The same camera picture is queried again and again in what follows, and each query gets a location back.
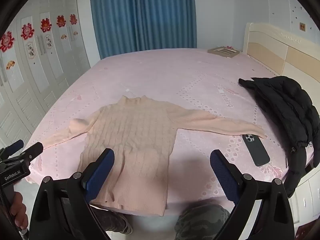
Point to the dark smartphone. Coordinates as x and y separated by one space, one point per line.
256 150

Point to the pink bed cover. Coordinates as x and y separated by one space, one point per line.
175 80

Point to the person's camouflage trousers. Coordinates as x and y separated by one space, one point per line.
200 223

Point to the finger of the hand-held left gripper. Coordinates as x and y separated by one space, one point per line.
35 150
15 146

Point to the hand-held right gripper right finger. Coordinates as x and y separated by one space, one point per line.
222 172

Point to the person's left hand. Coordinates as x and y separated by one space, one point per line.
18 212

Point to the blue curtain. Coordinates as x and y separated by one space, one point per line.
142 15

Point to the white bedside cabinet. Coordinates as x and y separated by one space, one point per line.
310 200

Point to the cream wooden headboard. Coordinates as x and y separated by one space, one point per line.
270 52

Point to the round picture sticker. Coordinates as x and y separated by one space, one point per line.
31 51
48 41

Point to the white wardrobe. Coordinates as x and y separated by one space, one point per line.
50 72

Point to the red paper cutout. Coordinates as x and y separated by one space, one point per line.
27 31
73 19
45 25
60 21
6 41

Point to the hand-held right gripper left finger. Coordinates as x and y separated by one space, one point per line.
100 171

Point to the beige knitted sweater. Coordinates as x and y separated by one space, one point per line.
130 135

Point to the black bag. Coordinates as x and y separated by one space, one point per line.
282 100

